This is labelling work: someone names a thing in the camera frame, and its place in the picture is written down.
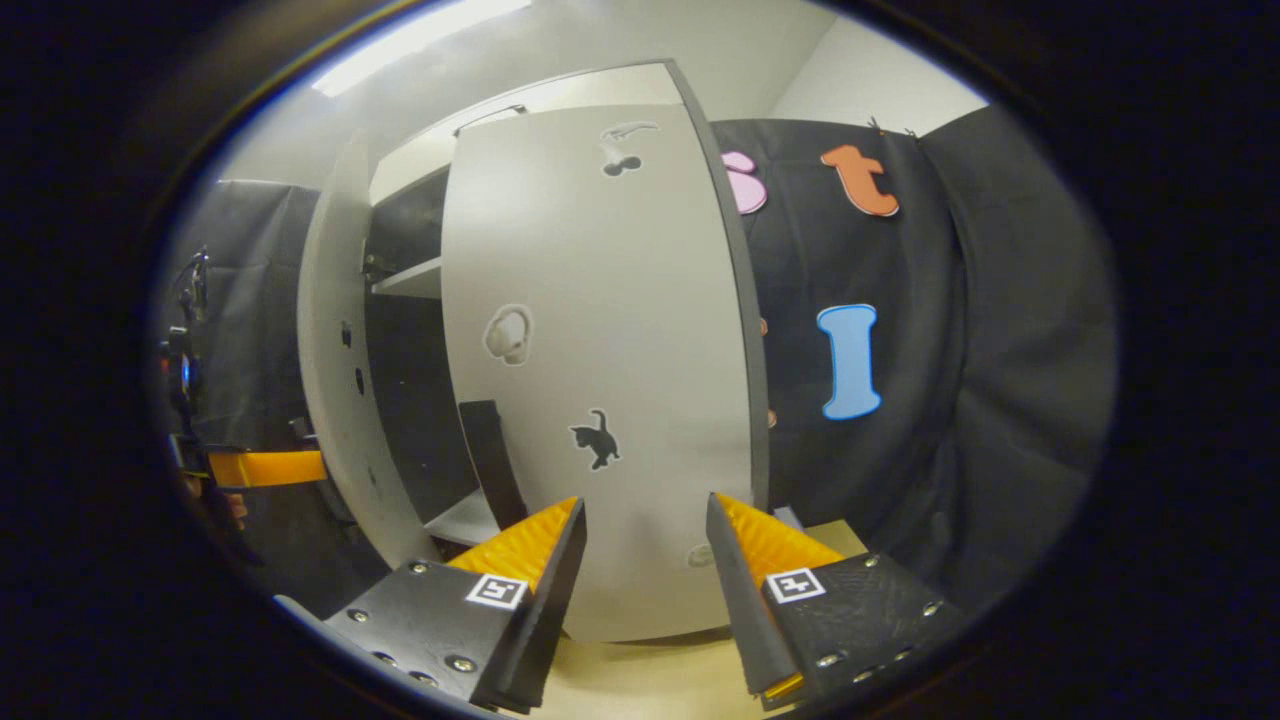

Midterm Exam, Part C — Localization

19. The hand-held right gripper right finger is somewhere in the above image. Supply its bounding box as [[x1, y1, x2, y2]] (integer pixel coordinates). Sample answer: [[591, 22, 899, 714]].
[[706, 492, 966, 711]]

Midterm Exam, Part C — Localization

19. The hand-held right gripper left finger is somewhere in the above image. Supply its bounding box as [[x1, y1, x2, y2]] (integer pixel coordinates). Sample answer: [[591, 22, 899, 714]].
[[325, 497, 588, 713]]

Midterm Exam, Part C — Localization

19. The white and grey shoe cabinet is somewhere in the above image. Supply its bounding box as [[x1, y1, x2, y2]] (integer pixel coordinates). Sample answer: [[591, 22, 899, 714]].
[[360, 60, 771, 548]]

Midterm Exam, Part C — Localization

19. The white cabinet door camera sticker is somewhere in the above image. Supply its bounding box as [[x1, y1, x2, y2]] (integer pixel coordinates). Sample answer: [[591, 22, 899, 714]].
[[298, 130, 441, 571]]

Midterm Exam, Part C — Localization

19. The white cabinet shelf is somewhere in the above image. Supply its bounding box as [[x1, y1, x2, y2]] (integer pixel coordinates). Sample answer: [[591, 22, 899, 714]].
[[372, 257, 443, 299]]

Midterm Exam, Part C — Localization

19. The black backdrop cloth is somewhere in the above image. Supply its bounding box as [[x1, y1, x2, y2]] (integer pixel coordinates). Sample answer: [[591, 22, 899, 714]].
[[710, 105, 1116, 611], [175, 180, 361, 591]]

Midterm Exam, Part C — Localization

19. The metal drawer handle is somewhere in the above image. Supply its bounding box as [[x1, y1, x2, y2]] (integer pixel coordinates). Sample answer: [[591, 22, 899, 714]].
[[455, 104, 528, 136]]

